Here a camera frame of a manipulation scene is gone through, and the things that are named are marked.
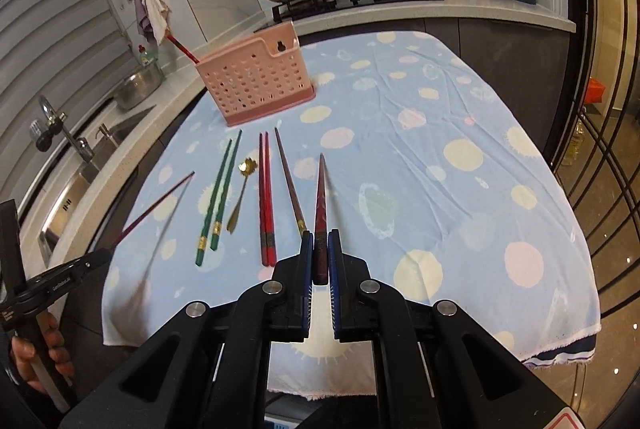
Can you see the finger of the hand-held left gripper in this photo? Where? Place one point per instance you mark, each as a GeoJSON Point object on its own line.
{"type": "Point", "coordinates": [92, 265]}

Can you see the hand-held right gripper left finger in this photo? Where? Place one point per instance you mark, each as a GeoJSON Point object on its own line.
{"type": "Point", "coordinates": [306, 269]}

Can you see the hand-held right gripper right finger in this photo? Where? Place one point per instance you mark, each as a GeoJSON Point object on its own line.
{"type": "Point", "coordinates": [334, 269]}

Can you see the dark maroon patterned chopstick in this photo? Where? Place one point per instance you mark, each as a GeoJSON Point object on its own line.
{"type": "Point", "coordinates": [320, 219]}

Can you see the red chopstick black bands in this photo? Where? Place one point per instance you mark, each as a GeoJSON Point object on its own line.
{"type": "Point", "coordinates": [269, 209]}
{"type": "Point", "coordinates": [262, 209]}

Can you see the brown chopstick gold band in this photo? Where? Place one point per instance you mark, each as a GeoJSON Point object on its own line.
{"type": "Point", "coordinates": [290, 184]}

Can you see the green chopstick gold band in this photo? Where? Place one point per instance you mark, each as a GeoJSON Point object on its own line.
{"type": "Point", "coordinates": [213, 209]}
{"type": "Point", "coordinates": [226, 199]}

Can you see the gold spoon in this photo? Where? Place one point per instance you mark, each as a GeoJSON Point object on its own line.
{"type": "Point", "coordinates": [246, 167]}

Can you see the pink perforated utensil basket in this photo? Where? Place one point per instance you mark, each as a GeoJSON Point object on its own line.
{"type": "Point", "coordinates": [250, 84]}

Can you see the person's left hand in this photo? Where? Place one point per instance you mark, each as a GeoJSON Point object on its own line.
{"type": "Point", "coordinates": [24, 351]}

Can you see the stainless steel sink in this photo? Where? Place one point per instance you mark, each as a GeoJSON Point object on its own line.
{"type": "Point", "coordinates": [85, 174]}

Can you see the sink soap dispenser pump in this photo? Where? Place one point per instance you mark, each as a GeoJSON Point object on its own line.
{"type": "Point", "coordinates": [106, 134]}

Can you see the chrome faucet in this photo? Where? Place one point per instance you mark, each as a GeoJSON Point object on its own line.
{"type": "Point", "coordinates": [55, 121]}

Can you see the blue dotted tablecloth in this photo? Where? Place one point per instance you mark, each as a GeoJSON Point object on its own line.
{"type": "Point", "coordinates": [425, 134]}

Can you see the stainless steel colander bowl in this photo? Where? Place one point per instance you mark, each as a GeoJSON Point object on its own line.
{"type": "Point", "coordinates": [137, 86]}

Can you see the green dish soap bottle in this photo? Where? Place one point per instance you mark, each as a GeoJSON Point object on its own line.
{"type": "Point", "coordinates": [148, 58]}

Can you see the white window blinds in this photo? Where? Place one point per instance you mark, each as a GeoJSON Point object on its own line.
{"type": "Point", "coordinates": [55, 49]}

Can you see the purple hanging towel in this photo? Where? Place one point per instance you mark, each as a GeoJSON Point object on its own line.
{"type": "Point", "coordinates": [142, 19]}

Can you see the white hanging towel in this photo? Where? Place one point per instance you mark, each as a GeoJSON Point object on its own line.
{"type": "Point", "coordinates": [157, 11]}

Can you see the glass door black grid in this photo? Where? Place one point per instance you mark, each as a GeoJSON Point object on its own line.
{"type": "Point", "coordinates": [600, 159]}

